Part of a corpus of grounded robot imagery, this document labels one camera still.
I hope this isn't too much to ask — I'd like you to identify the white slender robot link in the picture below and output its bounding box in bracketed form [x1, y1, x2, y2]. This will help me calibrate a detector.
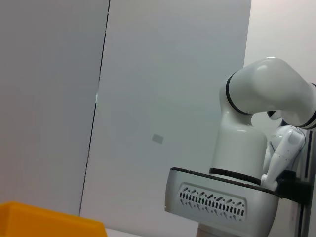
[261, 125, 306, 191]

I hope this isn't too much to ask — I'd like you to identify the white vented robot torso housing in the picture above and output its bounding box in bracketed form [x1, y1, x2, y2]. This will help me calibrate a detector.
[164, 167, 282, 237]

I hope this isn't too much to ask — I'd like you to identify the yellow plastic bin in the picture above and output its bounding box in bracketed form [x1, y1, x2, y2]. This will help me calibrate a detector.
[0, 201, 107, 237]

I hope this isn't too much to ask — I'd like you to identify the black column mount bracket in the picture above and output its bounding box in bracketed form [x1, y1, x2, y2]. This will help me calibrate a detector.
[276, 170, 312, 205]

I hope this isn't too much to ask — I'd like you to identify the aluminium frame column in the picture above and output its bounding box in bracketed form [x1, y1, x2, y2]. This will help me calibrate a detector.
[287, 128, 316, 237]

